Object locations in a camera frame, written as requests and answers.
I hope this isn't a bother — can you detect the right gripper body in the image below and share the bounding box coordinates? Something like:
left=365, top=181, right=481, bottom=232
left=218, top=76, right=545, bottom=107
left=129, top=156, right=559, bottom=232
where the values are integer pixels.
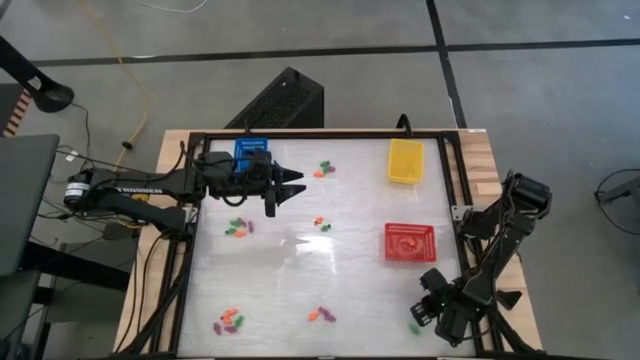
left=432, top=293, right=482, bottom=348

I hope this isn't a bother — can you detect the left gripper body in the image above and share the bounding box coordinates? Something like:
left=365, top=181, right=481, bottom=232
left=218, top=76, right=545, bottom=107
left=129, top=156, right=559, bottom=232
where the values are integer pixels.
left=233, top=148, right=282, bottom=220

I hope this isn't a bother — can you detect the blue plastic basket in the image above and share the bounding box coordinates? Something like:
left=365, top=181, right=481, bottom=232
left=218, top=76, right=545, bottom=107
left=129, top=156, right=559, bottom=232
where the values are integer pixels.
left=233, top=137, right=271, bottom=174

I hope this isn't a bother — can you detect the red plastic basket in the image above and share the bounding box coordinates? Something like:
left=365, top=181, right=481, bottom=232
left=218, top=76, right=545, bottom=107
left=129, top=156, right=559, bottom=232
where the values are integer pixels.
left=383, top=222, right=438, bottom=265

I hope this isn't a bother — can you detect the black perforated computer case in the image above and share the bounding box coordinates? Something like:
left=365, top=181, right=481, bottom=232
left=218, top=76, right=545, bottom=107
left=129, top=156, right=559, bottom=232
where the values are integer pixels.
left=224, top=66, right=325, bottom=130

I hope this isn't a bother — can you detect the yellow plastic basket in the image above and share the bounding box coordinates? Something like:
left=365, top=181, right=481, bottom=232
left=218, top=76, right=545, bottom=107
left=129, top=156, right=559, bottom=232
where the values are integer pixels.
left=387, top=138, right=425, bottom=186

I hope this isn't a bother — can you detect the black floor tape strip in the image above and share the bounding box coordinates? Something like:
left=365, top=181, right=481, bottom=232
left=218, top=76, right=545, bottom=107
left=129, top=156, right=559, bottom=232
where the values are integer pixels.
left=424, top=0, right=469, bottom=129
left=29, top=38, right=640, bottom=68

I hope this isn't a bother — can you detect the grey floor box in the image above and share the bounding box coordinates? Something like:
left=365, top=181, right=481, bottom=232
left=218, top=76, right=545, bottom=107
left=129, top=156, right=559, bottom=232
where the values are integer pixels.
left=102, top=222, right=142, bottom=241

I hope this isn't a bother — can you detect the black desk base beam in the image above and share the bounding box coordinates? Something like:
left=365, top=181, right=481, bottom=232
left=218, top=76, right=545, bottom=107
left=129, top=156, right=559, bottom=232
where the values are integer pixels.
left=19, top=241, right=132, bottom=293

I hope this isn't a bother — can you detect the dark grey stand leg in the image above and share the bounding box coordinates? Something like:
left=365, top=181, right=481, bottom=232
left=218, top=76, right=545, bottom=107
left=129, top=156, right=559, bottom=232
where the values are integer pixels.
left=595, top=175, right=640, bottom=205

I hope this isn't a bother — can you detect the black stand with round base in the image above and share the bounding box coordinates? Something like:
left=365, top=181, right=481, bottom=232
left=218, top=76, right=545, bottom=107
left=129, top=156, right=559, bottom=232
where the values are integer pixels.
left=0, top=34, right=76, bottom=114

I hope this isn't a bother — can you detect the grey desk top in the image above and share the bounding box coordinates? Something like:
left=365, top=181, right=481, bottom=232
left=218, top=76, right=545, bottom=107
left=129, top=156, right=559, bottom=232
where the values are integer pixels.
left=0, top=133, right=61, bottom=277

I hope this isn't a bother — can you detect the striped floor marker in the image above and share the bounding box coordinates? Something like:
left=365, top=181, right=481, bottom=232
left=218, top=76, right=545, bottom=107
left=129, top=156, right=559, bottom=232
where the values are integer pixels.
left=2, top=89, right=32, bottom=139

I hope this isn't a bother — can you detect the dark grey furniture panel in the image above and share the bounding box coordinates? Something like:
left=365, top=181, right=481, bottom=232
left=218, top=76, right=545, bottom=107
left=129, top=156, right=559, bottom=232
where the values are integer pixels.
left=0, top=269, right=42, bottom=360

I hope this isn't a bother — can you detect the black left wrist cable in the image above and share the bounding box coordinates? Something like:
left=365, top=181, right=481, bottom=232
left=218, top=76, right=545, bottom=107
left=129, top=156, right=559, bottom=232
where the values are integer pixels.
left=221, top=191, right=252, bottom=208

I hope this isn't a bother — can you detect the black triangular bracket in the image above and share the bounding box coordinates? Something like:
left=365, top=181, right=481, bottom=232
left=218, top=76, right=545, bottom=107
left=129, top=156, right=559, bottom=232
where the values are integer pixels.
left=496, top=288, right=524, bottom=311

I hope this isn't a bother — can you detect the long yellow cable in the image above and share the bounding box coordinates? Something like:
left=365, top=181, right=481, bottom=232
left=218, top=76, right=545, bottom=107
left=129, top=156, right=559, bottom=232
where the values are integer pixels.
left=79, top=0, right=151, bottom=171

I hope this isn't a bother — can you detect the white floor cable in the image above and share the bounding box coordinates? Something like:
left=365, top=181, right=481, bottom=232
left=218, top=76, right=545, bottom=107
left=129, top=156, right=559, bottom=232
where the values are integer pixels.
left=139, top=0, right=209, bottom=15

